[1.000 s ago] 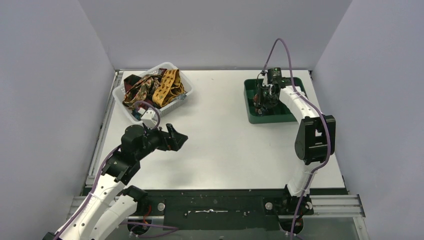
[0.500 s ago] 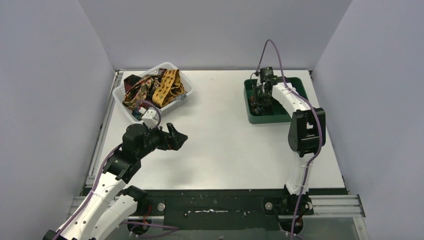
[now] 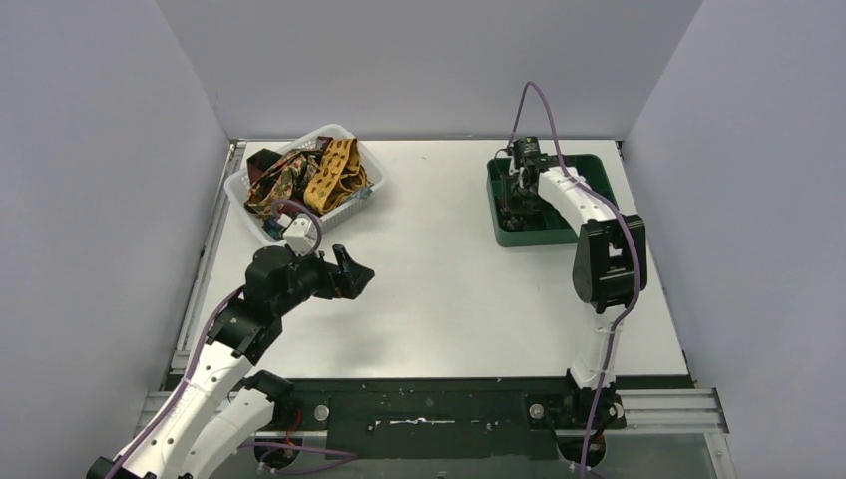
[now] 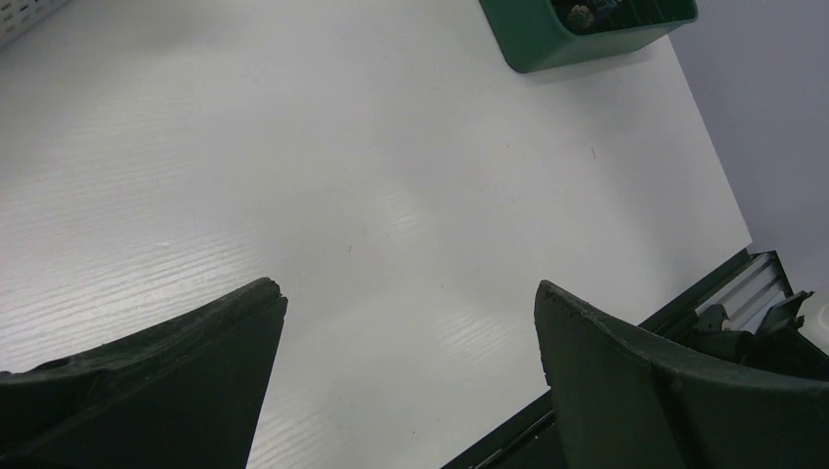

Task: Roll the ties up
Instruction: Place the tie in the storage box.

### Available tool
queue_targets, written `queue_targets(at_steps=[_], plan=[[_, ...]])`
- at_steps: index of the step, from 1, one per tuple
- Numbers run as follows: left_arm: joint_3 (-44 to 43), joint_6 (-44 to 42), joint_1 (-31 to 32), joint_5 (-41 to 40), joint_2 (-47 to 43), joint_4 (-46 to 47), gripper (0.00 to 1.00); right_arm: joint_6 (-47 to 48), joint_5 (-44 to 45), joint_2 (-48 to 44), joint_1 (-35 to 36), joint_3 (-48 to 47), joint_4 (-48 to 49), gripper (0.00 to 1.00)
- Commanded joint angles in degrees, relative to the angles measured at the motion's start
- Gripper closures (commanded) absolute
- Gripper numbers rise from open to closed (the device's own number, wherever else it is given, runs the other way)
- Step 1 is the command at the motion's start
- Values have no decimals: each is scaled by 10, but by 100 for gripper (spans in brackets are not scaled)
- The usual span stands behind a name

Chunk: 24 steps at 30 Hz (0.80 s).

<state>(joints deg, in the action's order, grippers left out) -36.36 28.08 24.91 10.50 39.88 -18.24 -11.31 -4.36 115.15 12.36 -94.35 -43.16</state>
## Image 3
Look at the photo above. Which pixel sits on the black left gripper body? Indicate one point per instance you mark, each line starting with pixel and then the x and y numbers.
pixel 339 278

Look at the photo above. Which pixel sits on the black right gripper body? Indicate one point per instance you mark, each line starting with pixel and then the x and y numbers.
pixel 521 200

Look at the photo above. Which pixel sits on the dark blue floral tie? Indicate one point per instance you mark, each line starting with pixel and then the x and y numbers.
pixel 513 220

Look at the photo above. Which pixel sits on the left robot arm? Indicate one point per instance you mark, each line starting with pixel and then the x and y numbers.
pixel 221 400

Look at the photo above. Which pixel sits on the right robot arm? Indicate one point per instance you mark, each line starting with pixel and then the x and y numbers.
pixel 542 192

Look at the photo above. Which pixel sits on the green compartment tray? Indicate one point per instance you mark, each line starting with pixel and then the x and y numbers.
pixel 546 227

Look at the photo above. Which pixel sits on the brown paisley tie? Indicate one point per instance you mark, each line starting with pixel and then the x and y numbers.
pixel 286 179

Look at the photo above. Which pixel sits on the yellow patterned tie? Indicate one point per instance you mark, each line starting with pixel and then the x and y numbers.
pixel 340 174

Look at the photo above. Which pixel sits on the dark red tie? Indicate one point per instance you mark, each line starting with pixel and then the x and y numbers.
pixel 261 161

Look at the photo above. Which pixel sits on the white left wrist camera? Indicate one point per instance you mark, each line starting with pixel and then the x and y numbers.
pixel 301 235

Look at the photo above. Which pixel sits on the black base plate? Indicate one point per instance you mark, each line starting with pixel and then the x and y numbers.
pixel 451 418

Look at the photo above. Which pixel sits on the aluminium frame rail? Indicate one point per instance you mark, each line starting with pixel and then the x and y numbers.
pixel 696 411

